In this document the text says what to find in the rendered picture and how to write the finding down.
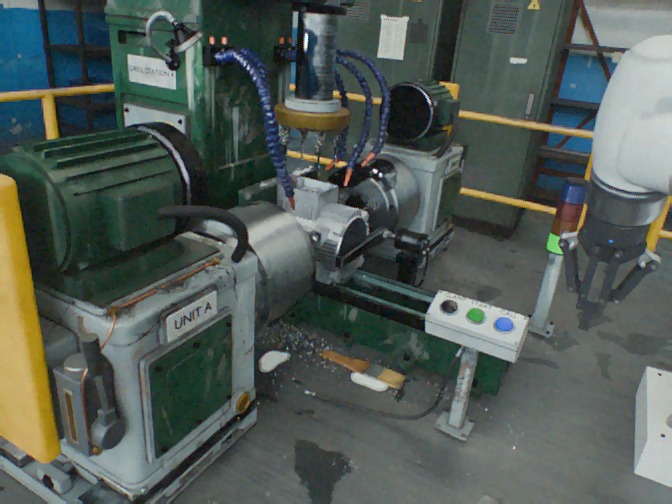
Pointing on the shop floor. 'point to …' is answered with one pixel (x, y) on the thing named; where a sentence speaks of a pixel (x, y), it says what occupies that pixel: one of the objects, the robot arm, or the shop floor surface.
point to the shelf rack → (80, 62)
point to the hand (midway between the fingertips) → (588, 309)
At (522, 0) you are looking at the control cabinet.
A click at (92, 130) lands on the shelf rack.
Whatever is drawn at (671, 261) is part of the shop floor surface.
